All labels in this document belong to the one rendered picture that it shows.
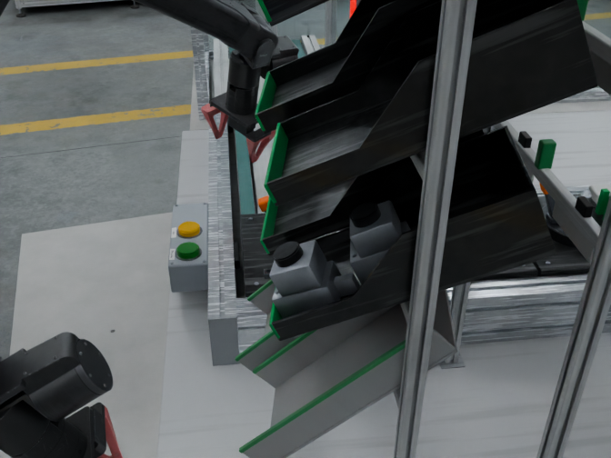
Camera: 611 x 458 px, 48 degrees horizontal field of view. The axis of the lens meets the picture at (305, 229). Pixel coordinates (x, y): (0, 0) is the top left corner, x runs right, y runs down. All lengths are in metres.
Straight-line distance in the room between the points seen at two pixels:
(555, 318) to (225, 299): 0.56
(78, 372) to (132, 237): 0.84
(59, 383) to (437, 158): 0.40
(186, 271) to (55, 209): 2.21
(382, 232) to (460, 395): 0.51
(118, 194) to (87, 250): 1.96
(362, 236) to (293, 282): 0.08
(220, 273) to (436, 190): 0.68
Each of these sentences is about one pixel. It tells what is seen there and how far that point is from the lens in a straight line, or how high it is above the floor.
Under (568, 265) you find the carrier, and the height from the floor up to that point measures 0.97.
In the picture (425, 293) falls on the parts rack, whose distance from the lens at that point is 0.62.
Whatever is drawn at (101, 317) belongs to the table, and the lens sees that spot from 1.29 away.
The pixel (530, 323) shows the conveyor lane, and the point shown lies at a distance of 1.23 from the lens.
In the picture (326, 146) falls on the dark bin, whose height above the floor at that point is 1.37.
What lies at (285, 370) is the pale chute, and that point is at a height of 1.02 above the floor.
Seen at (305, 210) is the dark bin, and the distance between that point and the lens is 0.87.
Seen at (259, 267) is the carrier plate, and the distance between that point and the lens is 1.17.
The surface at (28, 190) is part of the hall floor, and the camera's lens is 3.59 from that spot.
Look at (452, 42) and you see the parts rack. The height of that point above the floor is 1.51.
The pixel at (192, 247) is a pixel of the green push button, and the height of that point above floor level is 0.97.
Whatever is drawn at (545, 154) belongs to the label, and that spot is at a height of 1.33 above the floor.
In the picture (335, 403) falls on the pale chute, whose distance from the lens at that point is 0.76.
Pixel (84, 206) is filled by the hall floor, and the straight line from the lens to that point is 3.36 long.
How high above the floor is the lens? 1.66
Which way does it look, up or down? 33 degrees down
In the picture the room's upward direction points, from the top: straight up
